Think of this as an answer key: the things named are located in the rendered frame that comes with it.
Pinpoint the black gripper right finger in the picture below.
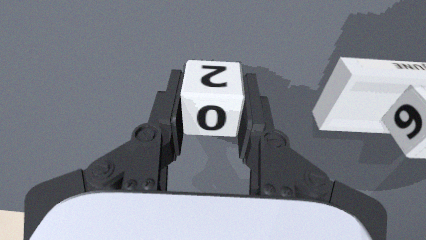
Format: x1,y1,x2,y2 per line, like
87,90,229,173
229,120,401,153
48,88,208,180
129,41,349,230
238,73,387,240

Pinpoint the white rectangular tray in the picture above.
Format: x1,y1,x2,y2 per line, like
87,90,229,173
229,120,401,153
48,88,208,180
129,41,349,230
312,57,426,133

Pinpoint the white digit cube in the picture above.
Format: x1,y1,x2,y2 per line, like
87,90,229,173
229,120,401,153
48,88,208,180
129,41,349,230
381,85,426,158
181,60,245,137

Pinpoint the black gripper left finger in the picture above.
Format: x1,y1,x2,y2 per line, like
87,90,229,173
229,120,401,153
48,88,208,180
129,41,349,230
23,70,185,240

